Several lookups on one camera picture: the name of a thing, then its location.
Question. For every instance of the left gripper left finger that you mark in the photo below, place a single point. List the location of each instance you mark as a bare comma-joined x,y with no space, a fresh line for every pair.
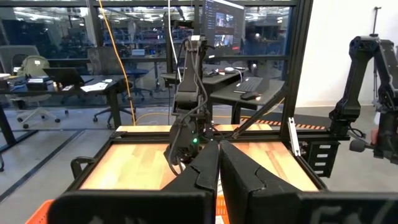
202,174

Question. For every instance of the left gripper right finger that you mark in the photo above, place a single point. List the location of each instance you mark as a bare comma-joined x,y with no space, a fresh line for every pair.
242,180

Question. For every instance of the black keyboard desk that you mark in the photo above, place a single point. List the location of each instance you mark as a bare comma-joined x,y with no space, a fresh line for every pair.
224,96

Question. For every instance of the small black desk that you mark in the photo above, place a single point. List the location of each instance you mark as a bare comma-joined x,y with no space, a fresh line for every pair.
217,80

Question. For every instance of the black computer mouse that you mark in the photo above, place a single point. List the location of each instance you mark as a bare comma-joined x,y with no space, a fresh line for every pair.
249,96

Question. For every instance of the long black desk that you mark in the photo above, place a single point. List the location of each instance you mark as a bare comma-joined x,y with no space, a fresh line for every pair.
114,105

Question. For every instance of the black office chair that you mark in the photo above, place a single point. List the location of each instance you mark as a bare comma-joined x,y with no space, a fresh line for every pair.
126,86

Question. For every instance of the dark blue office chair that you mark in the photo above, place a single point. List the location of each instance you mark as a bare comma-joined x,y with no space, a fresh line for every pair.
136,73

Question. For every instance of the white round device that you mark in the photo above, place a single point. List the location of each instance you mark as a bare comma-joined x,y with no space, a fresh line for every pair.
229,70

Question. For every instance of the black keyboard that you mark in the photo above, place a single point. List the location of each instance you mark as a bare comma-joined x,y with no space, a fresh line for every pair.
248,84

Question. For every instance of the white paper sheet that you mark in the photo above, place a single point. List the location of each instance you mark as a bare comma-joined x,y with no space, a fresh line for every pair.
93,87

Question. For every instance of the large monitor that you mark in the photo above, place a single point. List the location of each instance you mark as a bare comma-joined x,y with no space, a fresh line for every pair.
228,18

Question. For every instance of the black laptop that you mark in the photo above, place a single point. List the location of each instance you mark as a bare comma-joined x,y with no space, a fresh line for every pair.
62,76

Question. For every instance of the black desk box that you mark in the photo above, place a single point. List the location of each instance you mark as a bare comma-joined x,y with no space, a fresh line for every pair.
36,85

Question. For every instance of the orange plastic basket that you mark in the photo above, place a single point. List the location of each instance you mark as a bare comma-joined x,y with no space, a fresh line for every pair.
40,214

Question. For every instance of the beige office chair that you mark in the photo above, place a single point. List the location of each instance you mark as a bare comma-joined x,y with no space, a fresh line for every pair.
34,65

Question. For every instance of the black stand pole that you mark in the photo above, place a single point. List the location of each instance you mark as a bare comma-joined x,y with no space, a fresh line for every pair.
376,21

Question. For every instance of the white metal bracket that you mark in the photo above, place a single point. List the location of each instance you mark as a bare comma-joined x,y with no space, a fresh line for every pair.
293,137

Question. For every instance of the black aluminium frame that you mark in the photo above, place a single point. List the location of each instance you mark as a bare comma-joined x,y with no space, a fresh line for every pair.
295,77

